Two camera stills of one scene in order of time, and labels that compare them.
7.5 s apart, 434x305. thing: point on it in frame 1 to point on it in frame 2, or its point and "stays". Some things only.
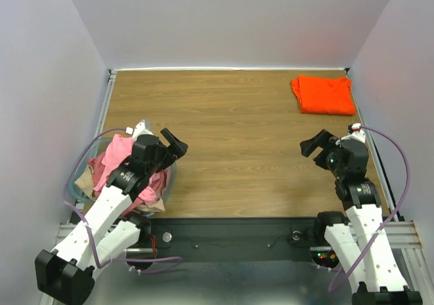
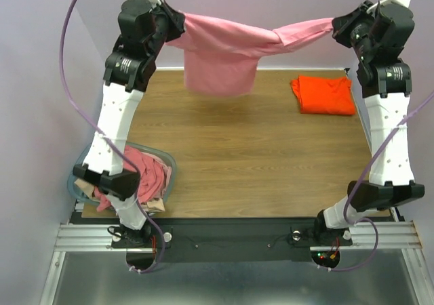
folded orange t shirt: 325,95 stays
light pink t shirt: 117,152 to 222,59
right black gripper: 323,152 to 344,25
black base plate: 234,238 stays
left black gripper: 178,148 to 176,19
